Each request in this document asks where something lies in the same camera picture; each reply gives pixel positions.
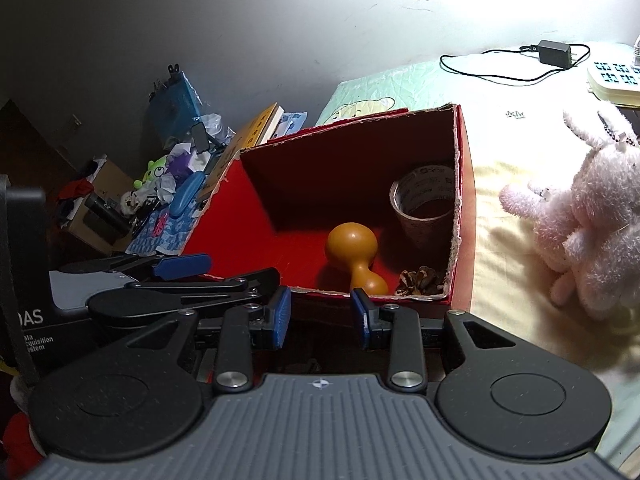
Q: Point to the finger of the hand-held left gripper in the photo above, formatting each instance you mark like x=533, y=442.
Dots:
x=182, y=266
x=200, y=292

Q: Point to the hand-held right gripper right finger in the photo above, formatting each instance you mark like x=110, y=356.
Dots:
x=361, y=317

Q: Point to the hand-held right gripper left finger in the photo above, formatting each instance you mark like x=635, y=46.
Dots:
x=281, y=317

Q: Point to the red cardboard box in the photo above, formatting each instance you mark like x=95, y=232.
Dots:
x=220, y=240

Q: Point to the brown pine cone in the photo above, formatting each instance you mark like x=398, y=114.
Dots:
x=417, y=282

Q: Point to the orange wooden gourd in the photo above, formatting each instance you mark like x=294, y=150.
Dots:
x=350, y=245

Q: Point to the printed packing tape roll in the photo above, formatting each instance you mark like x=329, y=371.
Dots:
x=425, y=230

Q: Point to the blue patterned towel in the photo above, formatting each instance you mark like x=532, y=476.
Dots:
x=165, y=242

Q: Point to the blue glasses case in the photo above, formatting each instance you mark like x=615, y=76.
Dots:
x=186, y=195

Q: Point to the small white black toy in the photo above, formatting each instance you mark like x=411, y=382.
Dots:
x=132, y=203

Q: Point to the crumpled white paper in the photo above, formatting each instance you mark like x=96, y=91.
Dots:
x=162, y=187

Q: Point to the small green toy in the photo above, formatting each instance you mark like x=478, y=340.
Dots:
x=152, y=172

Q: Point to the purple toy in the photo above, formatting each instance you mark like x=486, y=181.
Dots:
x=180, y=166

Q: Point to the brown cardboard box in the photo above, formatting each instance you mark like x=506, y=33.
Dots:
x=112, y=180

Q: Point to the black phone holder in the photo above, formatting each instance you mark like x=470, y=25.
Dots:
x=200, y=136

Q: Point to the crumpled clear plastic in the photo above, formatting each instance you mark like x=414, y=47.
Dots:
x=217, y=130

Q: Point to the pale cartoon print quilt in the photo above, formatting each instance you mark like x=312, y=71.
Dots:
x=505, y=340

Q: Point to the yellow book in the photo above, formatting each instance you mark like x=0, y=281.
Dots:
x=250, y=132

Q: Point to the blue hanging bag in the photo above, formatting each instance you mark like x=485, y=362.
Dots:
x=175, y=105

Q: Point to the white plush rabbit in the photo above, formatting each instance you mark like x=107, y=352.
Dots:
x=600, y=220

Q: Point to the black power adapter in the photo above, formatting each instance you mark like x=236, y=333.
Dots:
x=555, y=53

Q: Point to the white power strip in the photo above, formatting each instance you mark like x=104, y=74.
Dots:
x=615, y=77

